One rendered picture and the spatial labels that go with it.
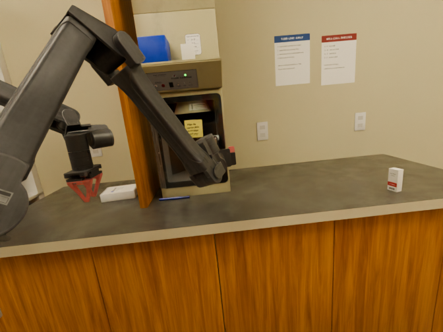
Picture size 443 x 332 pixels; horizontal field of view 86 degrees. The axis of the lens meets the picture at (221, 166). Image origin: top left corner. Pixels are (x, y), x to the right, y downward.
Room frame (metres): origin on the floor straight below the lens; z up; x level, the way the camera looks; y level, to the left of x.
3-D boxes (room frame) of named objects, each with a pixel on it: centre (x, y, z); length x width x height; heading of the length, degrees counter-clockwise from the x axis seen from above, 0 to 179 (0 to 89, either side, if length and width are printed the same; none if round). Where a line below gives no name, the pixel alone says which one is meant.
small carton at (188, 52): (0.99, 0.09, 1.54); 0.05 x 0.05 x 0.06; 6
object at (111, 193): (1.13, 0.52, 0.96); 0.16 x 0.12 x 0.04; 98
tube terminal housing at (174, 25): (1.17, 0.13, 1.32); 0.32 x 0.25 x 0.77; 92
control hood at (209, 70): (0.99, 0.13, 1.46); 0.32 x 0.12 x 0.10; 92
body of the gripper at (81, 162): (0.70, 0.42, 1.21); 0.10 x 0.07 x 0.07; 2
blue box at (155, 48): (0.99, 0.21, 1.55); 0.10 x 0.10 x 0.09; 2
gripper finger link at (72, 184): (0.69, 0.42, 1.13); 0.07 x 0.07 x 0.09; 2
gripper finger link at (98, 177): (0.71, 0.42, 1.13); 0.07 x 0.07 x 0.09; 2
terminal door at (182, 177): (1.04, 0.13, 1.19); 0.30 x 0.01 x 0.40; 92
